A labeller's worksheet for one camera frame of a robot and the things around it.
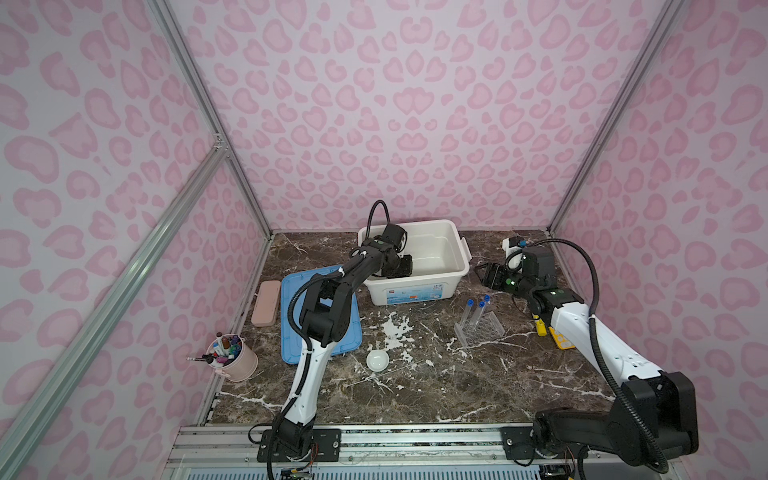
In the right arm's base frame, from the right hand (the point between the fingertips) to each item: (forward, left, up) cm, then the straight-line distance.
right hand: (485, 267), depth 83 cm
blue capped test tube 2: (+1, -4, -23) cm, 23 cm away
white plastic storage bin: (+17, +9, -18) cm, 27 cm away
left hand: (+11, +20, -15) cm, 27 cm away
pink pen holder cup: (-23, +66, -8) cm, 70 cm away
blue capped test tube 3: (+3, -6, -21) cm, 22 cm away
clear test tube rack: (-9, -1, -20) cm, 22 cm away
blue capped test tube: (+1, 0, -22) cm, 22 cm away
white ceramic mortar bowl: (-20, +30, -19) cm, 40 cm away
